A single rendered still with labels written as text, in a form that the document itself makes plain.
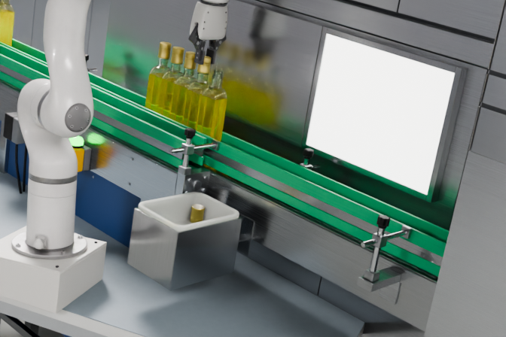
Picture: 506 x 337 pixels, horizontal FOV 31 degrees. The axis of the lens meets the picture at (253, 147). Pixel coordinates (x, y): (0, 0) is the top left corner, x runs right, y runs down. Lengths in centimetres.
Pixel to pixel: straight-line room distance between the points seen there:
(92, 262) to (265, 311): 47
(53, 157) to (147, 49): 80
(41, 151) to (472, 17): 109
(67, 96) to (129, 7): 89
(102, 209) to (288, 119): 65
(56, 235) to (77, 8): 57
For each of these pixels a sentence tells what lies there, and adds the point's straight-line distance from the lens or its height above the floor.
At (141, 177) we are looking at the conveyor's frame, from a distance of 259.
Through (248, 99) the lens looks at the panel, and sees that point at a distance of 264.
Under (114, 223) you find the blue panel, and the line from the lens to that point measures 275.
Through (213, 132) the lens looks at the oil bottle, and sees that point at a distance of 256.
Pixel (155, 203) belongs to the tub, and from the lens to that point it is 237.
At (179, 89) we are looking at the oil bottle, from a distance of 263.
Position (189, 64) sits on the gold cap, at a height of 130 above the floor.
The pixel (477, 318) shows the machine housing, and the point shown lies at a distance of 187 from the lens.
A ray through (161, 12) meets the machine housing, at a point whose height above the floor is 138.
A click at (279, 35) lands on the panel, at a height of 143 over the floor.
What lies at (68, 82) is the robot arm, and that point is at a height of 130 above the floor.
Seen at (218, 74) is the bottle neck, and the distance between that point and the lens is 254.
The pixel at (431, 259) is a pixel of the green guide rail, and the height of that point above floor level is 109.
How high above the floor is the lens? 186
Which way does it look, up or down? 17 degrees down
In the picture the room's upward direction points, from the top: 9 degrees clockwise
